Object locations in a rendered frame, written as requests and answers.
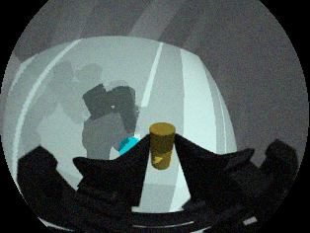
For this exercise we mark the yellow cylinder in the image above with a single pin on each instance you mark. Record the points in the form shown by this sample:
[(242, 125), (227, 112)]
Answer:
[(162, 135)]

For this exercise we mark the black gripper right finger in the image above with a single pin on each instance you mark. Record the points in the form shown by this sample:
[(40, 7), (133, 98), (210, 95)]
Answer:
[(203, 169)]

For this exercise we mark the cyan circle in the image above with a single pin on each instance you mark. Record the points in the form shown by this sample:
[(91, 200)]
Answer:
[(127, 144)]

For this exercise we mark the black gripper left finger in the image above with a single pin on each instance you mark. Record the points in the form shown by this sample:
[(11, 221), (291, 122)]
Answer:
[(127, 171)]

